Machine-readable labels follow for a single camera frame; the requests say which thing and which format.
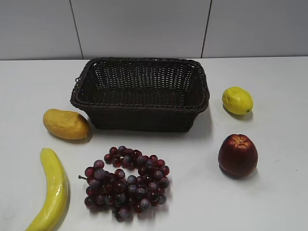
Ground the yellow orange mango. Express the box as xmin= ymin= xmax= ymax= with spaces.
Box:
xmin=43 ymin=109 xmax=90 ymax=140

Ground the red apple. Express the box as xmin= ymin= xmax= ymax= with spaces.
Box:
xmin=218 ymin=134 xmax=258 ymax=178

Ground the dark woven wicker basket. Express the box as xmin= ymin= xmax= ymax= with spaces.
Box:
xmin=70 ymin=57 xmax=210 ymax=132

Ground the yellow plastic banana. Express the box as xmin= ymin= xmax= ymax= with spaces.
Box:
xmin=26 ymin=148 xmax=69 ymax=231

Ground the yellow lemon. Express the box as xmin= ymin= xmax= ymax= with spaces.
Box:
xmin=222 ymin=87 xmax=254 ymax=115

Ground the purple red grape bunch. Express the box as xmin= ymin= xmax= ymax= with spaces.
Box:
xmin=79 ymin=146 xmax=170 ymax=222

